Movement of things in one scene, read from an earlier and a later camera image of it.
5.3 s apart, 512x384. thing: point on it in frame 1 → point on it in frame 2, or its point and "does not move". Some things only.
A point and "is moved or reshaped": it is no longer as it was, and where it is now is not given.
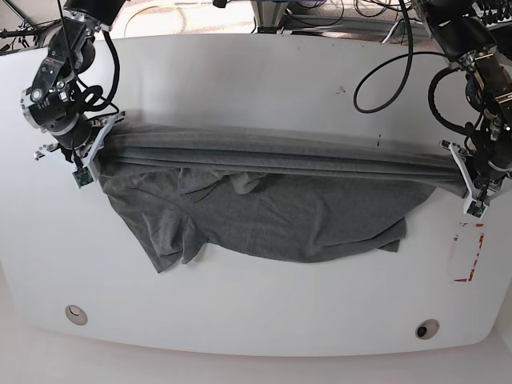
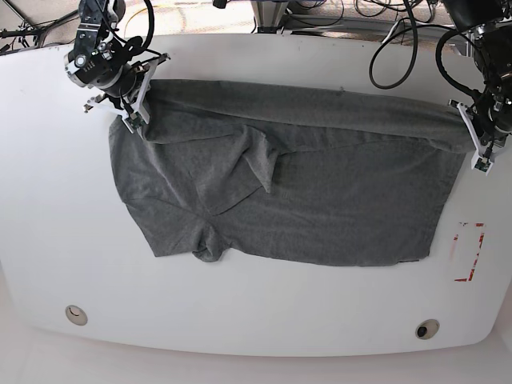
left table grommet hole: (76, 314) does not move
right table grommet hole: (427, 329) does not move
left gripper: (481, 178) → (491, 110)
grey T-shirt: (258, 196) is moved or reshaped
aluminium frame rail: (349, 25) does not move
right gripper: (86, 154) → (126, 101)
